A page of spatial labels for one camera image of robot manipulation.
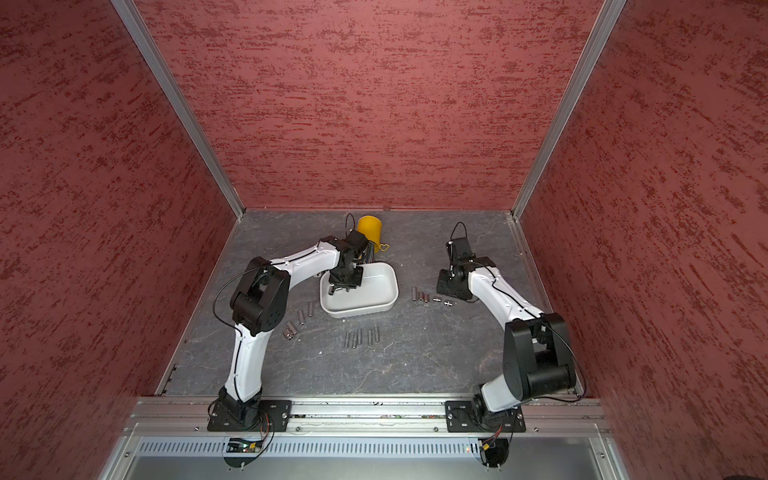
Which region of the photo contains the aluminium corner post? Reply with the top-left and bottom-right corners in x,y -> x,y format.
511,0 -> 626,223
111,0 -> 246,221

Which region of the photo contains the aluminium corner post right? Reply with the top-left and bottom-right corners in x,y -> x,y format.
511,0 -> 626,223

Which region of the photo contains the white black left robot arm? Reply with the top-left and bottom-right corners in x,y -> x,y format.
209,230 -> 369,431

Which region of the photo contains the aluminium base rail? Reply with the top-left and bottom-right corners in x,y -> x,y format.
122,394 -> 613,438

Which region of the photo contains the yellow pen holder bucket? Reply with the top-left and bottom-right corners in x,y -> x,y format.
356,215 -> 390,253

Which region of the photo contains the aluminium corner post left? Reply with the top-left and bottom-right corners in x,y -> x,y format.
111,0 -> 246,221

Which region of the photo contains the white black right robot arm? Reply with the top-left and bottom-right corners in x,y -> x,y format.
436,257 -> 578,414

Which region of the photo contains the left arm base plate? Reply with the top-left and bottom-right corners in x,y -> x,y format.
206,399 -> 293,433

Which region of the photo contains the white plastic storage box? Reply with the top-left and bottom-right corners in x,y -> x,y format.
320,262 -> 399,319

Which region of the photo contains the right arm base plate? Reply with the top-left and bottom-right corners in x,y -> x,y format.
444,399 -> 526,433

